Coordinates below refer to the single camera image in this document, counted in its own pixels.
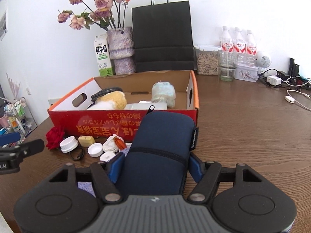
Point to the white green milk carton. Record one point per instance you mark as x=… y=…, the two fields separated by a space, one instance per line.
x=103 y=53

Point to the black paper bag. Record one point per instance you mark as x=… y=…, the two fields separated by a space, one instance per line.
x=162 y=34

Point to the purple woven fabric pouch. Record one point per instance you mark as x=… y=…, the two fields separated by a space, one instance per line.
x=85 y=188

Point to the red cardboard box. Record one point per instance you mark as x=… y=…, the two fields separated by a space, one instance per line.
x=97 y=123

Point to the navy zip case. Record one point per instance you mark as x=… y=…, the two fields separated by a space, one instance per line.
x=158 y=150

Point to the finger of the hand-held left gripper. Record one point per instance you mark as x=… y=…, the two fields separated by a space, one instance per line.
x=9 y=139
x=31 y=146

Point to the white wall socket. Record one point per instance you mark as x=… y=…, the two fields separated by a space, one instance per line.
x=28 y=91

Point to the red rose flower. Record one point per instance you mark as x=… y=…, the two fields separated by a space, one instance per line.
x=55 y=137

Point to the pink dried grass sprig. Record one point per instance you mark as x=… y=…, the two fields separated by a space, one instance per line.
x=13 y=85

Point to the yellow white plush sheep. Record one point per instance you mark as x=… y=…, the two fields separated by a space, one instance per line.
x=111 y=100

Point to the wall poster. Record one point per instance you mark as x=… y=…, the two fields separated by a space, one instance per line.
x=3 y=25

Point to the white round speaker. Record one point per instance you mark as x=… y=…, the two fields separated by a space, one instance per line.
x=264 y=59

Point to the white orange crumpled flower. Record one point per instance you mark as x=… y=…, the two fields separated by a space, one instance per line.
x=111 y=144

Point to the dried pink rose bouquet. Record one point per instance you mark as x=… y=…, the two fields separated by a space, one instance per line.
x=103 y=2

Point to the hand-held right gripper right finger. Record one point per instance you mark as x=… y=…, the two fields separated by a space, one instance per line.
x=194 y=168

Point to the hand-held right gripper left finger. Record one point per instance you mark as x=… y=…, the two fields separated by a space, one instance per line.
x=115 y=170

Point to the white printed tin box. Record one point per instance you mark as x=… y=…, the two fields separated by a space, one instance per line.
x=246 y=74

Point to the clear jar of seeds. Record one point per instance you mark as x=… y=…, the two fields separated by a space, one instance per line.
x=206 y=63

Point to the black upright device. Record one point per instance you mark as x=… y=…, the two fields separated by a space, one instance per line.
x=294 y=66

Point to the white threaded bottle cap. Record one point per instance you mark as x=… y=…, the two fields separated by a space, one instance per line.
x=68 y=144

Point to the purple textured vase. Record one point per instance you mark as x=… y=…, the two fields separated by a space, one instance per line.
x=120 y=46

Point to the translucent plastic box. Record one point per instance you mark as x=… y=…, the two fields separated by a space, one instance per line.
x=138 y=106

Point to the black power strip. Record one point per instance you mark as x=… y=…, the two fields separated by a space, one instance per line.
x=295 y=80

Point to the yellow rectangular block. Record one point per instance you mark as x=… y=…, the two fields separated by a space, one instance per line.
x=86 y=140

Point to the clear plastic bag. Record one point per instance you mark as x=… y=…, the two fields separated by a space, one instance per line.
x=162 y=92

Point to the clear glass cup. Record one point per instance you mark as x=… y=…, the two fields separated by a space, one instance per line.
x=228 y=72

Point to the white charger adapter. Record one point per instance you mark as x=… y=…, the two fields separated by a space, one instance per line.
x=273 y=80

